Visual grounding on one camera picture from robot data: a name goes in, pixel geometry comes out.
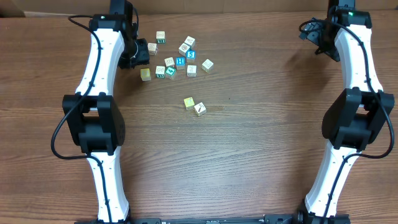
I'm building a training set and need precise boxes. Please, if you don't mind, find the yellow top block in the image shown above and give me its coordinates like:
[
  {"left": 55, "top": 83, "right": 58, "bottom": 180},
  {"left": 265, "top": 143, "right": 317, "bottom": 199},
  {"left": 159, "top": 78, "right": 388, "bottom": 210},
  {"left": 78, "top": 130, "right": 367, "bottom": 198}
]
[{"left": 140, "top": 68, "right": 152, "bottom": 82}]

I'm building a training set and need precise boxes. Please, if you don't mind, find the white block green B side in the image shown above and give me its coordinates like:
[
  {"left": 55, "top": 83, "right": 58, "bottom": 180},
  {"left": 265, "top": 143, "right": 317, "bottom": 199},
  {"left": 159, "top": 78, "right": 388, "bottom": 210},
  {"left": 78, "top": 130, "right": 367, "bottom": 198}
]
[{"left": 155, "top": 66, "right": 165, "bottom": 78}]

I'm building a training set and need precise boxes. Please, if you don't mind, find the white block number 3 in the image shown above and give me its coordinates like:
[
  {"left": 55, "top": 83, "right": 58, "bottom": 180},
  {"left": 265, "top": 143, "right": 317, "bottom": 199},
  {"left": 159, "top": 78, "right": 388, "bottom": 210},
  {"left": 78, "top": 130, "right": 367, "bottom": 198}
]
[{"left": 187, "top": 65, "right": 197, "bottom": 77}]

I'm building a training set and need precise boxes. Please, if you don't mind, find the yellow G block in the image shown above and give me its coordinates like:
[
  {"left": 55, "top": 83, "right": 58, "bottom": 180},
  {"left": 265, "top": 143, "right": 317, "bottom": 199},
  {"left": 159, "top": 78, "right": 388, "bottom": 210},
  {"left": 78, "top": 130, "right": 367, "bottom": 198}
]
[{"left": 183, "top": 97, "right": 195, "bottom": 110}]

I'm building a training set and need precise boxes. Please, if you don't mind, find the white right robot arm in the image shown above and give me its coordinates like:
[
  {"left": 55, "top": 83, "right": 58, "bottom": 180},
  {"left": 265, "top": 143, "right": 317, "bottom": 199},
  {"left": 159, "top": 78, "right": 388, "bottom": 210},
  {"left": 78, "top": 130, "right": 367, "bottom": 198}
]
[{"left": 294, "top": 4, "right": 395, "bottom": 223}]

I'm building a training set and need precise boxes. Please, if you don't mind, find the white block leaf picture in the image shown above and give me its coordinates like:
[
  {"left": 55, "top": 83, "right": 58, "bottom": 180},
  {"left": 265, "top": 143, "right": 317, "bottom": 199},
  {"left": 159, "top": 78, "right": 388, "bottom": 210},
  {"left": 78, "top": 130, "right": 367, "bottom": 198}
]
[{"left": 147, "top": 43, "right": 158, "bottom": 55}]

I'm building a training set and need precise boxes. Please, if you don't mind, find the white block green side top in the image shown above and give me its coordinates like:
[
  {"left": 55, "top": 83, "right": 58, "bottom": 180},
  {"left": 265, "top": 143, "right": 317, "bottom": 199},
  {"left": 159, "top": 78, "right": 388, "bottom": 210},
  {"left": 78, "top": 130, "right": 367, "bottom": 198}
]
[{"left": 156, "top": 30, "right": 166, "bottom": 44}]

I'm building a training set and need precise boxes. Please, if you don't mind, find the white block beside H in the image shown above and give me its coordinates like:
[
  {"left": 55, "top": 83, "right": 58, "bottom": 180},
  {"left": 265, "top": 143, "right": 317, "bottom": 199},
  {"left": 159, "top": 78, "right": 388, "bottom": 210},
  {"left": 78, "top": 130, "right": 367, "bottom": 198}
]
[{"left": 164, "top": 57, "right": 175, "bottom": 67}]

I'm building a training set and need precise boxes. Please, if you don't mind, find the green number 4 block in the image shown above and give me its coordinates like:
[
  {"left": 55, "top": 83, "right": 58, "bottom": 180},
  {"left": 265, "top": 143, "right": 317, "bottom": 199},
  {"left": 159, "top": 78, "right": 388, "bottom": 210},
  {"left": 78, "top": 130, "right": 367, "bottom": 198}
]
[{"left": 165, "top": 67, "right": 177, "bottom": 80}]

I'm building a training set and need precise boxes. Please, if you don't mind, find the blue H block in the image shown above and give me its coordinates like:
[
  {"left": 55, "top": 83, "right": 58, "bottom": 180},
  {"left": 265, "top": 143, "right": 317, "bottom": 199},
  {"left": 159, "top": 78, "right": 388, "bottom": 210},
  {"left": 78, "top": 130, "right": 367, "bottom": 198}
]
[{"left": 175, "top": 57, "right": 186, "bottom": 70}]

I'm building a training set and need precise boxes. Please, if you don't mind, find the white block shell picture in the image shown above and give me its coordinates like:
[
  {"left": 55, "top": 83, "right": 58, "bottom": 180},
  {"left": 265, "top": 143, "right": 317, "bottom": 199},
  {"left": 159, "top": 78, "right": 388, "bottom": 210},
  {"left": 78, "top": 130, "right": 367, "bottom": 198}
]
[{"left": 178, "top": 43, "right": 191, "bottom": 57}]

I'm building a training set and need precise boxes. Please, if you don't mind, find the blue number 5 block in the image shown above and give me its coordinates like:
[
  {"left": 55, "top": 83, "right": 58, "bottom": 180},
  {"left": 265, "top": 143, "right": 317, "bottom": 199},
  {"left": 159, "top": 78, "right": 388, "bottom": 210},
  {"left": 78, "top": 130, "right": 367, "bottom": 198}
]
[{"left": 186, "top": 50, "right": 197, "bottom": 63}]

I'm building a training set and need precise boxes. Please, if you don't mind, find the white block far top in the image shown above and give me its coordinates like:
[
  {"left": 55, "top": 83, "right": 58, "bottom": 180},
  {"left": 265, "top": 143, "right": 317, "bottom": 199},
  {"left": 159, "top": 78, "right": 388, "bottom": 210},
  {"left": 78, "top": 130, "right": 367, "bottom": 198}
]
[{"left": 184, "top": 36, "right": 196, "bottom": 48}]

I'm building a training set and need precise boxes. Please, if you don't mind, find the white block letter L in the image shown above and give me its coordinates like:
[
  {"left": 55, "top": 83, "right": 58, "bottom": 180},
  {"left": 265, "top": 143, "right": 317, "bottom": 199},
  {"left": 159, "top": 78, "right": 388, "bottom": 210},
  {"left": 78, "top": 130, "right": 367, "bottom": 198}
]
[{"left": 201, "top": 59, "right": 214, "bottom": 73}]

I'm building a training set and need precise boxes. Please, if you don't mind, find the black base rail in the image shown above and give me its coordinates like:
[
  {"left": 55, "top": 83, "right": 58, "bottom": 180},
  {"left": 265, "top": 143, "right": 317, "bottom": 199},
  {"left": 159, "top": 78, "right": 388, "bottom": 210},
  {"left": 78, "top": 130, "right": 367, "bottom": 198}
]
[{"left": 74, "top": 213, "right": 351, "bottom": 224}]

